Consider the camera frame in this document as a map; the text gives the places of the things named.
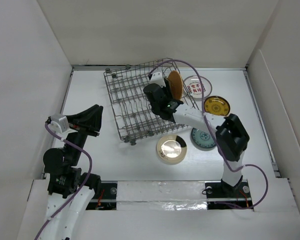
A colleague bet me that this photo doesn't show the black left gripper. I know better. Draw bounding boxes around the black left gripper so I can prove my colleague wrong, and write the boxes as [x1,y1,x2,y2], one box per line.
[65,103,103,164]

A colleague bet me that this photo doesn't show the orange woven bamboo plate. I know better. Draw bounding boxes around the orange woven bamboo plate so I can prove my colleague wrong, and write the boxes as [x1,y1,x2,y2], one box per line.
[167,70,183,100]

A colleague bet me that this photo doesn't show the cream plate with green brushstroke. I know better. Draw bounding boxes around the cream plate with green brushstroke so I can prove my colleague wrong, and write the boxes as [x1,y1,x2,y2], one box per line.
[156,134,188,165]

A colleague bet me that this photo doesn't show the yellow plate with brown rim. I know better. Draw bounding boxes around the yellow plate with brown rim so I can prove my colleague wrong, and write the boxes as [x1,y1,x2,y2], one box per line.
[204,95,231,117]

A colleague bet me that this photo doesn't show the glossy black plate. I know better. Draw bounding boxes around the glossy black plate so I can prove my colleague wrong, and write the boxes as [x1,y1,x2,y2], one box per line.
[164,77,174,99]

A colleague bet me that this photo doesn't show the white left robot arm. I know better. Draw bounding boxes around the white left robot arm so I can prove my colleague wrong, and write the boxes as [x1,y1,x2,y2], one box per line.
[35,104,104,240]

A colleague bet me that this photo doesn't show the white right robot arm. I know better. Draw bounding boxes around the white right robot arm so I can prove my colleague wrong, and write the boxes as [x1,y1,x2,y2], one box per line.
[143,83,250,197]

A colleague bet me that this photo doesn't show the white plate with red characters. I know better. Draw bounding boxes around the white plate with red characters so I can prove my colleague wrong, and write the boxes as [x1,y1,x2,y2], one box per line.
[183,75,213,100]

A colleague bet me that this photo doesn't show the blue floral plate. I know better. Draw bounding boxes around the blue floral plate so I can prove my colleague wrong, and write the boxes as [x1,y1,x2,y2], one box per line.
[190,128,216,151]

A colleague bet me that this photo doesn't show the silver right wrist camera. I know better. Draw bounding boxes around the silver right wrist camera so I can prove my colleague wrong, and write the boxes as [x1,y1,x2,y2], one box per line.
[149,71,166,88]

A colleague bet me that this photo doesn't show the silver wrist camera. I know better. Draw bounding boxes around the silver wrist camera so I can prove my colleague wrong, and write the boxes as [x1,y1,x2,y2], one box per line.
[46,113,70,134]
[149,71,166,88]

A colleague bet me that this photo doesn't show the grey wire dish rack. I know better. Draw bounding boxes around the grey wire dish rack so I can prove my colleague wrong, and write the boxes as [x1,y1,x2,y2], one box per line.
[103,58,188,145]

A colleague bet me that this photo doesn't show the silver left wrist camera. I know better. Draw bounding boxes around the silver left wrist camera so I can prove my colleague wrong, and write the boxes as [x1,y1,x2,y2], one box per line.
[46,113,70,134]

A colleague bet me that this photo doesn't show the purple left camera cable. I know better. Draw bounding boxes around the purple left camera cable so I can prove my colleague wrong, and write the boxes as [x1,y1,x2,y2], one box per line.
[34,122,93,240]

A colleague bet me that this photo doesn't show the purple camera cable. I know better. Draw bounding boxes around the purple camera cable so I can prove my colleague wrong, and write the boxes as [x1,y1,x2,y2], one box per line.
[34,122,93,240]
[151,59,269,210]

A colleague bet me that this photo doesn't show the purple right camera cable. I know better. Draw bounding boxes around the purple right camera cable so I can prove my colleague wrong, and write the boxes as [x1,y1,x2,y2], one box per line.
[151,59,269,210]

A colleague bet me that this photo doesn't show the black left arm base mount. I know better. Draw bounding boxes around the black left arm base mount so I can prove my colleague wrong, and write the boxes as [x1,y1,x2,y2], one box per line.
[86,181,118,211]

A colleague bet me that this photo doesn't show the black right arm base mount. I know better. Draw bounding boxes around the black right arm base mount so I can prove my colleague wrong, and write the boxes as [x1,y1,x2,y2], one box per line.
[201,180,253,210]

